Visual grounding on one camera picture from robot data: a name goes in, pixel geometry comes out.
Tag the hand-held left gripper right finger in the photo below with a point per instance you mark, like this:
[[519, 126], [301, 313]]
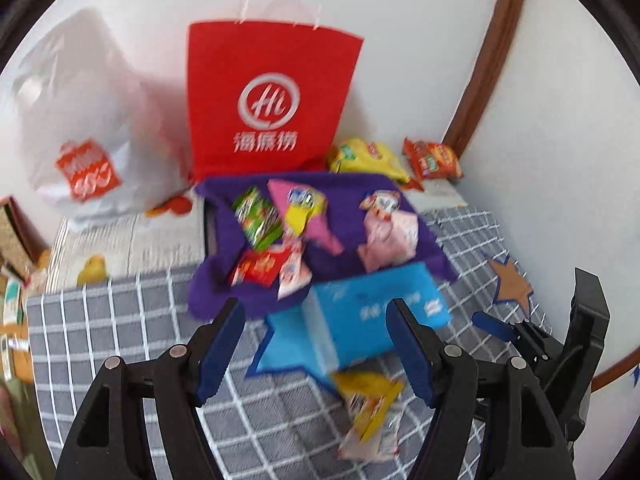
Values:
[[407, 350]]

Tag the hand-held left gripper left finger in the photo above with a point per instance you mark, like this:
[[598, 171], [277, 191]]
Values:
[[225, 345]]

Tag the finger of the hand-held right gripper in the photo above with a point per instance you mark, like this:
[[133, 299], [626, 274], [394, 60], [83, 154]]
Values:
[[492, 324]]

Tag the blue tissue box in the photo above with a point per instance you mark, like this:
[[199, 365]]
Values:
[[360, 310]]

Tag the red and white snack packet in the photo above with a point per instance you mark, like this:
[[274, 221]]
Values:
[[257, 267]]

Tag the white and red triangular packet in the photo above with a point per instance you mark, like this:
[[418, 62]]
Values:
[[295, 275]]

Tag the pink and white snack packet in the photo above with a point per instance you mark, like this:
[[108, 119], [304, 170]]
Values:
[[372, 445]]

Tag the pale pink snack packet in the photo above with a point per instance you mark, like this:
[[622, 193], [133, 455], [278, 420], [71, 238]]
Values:
[[387, 240]]

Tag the green snack packet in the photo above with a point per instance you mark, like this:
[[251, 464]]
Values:
[[257, 220]]

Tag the purple cloth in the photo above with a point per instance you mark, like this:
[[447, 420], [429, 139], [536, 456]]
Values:
[[345, 215]]

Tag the pink and yellow snack packet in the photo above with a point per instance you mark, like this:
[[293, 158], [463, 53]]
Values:
[[300, 210]]

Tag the brown star blue edge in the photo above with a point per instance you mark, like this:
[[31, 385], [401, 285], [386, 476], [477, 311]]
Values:
[[512, 285]]

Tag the blue paper star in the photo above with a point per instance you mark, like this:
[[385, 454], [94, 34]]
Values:
[[285, 345]]

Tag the grey checkered blanket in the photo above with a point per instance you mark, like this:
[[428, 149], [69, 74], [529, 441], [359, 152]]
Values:
[[125, 320]]

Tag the small yellow object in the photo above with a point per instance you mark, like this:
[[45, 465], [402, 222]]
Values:
[[92, 270]]

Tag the orange snack bag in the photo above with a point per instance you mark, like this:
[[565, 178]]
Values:
[[432, 160]]

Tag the yellow snack bag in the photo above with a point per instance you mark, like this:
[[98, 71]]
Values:
[[365, 157]]

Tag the cardboard box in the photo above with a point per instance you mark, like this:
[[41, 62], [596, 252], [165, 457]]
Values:
[[20, 230]]

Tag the white plastic bag red print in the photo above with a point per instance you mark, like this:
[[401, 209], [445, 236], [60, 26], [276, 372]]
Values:
[[90, 110]]

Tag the red paper shopping bag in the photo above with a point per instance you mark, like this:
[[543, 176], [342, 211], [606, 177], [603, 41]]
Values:
[[280, 60]]

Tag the brown wooden door frame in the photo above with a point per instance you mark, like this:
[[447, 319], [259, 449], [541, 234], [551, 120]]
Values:
[[495, 45]]

